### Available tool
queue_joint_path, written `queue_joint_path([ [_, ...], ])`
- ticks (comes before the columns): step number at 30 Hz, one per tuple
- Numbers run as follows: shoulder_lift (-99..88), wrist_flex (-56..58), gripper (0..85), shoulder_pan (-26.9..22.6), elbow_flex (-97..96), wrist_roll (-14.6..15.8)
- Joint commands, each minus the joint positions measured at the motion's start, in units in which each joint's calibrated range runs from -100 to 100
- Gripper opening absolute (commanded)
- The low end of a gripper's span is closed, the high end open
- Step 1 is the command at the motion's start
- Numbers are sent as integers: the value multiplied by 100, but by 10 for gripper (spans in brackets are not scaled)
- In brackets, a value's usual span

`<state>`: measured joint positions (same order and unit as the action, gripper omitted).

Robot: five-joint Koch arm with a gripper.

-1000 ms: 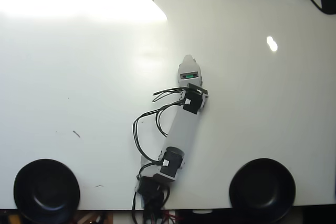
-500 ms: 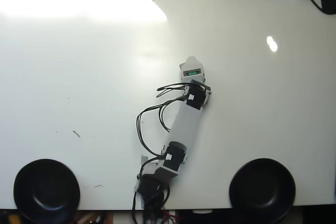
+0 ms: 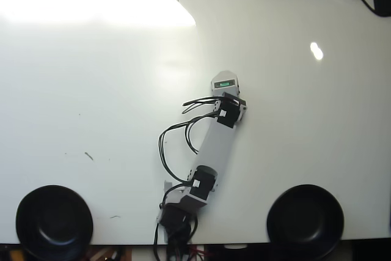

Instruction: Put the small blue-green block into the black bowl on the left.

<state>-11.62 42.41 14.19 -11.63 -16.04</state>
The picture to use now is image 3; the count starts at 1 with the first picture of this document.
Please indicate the white gripper green label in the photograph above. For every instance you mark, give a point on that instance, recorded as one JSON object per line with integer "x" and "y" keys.
{"x": 225, "y": 86}

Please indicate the white black Koch robot arm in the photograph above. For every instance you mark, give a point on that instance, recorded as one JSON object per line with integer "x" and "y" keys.
{"x": 215, "y": 145}

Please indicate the black round bowl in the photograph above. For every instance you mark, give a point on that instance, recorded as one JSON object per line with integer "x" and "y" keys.
{"x": 54, "y": 222}
{"x": 305, "y": 221}

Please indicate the white table clamp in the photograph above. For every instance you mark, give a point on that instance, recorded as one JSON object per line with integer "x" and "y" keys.
{"x": 235, "y": 246}

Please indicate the yellow object under table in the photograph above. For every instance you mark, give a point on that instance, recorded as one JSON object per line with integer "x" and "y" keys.
{"x": 16, "y": 255}

